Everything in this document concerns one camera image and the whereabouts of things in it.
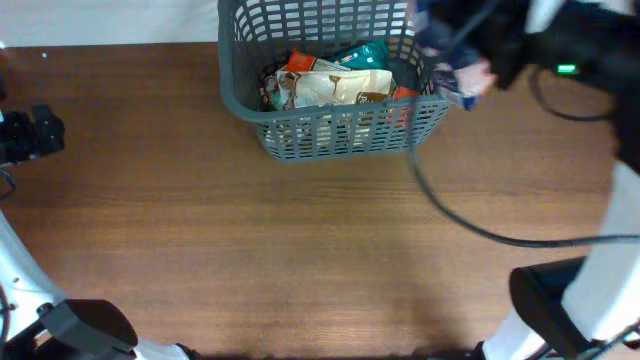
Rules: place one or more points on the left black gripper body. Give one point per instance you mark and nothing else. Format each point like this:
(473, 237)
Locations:
(18, 139)

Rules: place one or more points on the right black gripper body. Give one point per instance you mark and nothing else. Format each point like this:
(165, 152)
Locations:
(506, 52)

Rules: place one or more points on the blue Kleenex tissue pack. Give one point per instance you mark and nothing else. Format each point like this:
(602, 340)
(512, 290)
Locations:
(461, 76)

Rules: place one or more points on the green red coffee packet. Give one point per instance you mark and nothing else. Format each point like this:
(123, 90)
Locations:
(370, 56)

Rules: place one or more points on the beige white snack bag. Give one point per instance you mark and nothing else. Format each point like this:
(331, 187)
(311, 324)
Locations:
(318, 88)

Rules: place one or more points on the yellow orange pasta packet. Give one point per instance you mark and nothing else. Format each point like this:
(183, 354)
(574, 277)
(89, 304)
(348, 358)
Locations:
(300, 62)

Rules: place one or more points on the beige brown snack bag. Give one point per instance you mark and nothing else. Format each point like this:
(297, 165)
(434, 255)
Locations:
(269, 94)

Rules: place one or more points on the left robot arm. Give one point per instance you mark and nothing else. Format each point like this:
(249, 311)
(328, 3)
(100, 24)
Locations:
(39, 321)

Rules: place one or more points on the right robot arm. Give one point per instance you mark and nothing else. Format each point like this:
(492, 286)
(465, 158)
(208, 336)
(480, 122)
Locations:
(518, 171)

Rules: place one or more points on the grey plastic basket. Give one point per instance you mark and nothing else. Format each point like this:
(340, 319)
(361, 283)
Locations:
(256, 39)

